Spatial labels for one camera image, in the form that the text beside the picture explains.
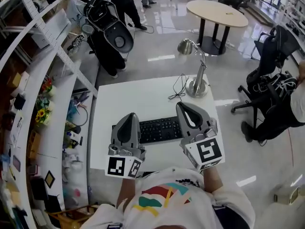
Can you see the black mesh office chair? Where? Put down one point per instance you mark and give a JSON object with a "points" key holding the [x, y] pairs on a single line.
{"points": [[283, 44]]}

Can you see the small black box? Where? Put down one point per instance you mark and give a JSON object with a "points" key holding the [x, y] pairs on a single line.
{"points": [[19, 101]]}

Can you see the black open hard-shell backpack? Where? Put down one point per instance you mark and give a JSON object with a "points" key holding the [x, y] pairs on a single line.
{"points": [[114, 32]]}

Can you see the black framed gold picture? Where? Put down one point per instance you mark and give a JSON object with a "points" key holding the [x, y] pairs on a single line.
{"points": [[49, 179]]}

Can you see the white desk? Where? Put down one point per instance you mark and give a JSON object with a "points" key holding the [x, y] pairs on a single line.
{"points": [[133, 99]]}

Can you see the round light wood table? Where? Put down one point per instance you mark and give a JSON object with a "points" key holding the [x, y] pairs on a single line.
{"points": [[214, 13]]}

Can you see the wooden rack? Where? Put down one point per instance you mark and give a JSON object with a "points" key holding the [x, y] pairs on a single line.
{"points": [[69, 217]]}

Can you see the teal flowers in pot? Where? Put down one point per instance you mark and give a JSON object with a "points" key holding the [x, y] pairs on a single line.
{"points": [[44, 103]]}

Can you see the sunflower bouquet in pot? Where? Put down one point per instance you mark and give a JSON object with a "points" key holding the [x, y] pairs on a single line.
{"points": [[43, 117]]}

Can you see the black bag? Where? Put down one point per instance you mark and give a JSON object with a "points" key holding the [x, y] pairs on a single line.
{"points": [[39, 188]]}

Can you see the person's left forearm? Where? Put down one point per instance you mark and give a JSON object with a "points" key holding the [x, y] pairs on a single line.
{"points": [[126, 192]]}

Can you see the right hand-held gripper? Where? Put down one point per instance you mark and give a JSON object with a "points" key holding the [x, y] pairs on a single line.
{"points": [[208, 151]]}

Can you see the black computer keyboard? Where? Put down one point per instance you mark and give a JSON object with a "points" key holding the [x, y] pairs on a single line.
{"points": [[159, 131]]}

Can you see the silver metal desk lamp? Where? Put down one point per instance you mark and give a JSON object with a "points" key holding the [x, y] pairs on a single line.
{"points": [[196, 89]]}

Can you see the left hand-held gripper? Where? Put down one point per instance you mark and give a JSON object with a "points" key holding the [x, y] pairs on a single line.
{"points": [[116, 167]]}

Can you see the white curved shelf unit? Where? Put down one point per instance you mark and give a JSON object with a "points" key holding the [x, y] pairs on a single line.
{"points": [[59, 68]]}

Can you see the red flowers in white pot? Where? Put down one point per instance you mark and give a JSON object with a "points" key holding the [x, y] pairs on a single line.
{"points": [[48, 88]]}

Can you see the person's white printed t-shirt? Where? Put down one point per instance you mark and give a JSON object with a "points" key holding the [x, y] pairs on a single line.
{"points": [[166, 211]]}

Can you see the open wooden box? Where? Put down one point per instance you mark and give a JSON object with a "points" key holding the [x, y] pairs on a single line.
{"points": [[33, 144]]}

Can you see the small pink round object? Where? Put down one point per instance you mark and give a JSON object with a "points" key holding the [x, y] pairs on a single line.
{"points": [[77, 192]]}

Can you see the person's right forearm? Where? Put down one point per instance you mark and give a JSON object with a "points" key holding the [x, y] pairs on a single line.
{"points": [[213, 180]]}

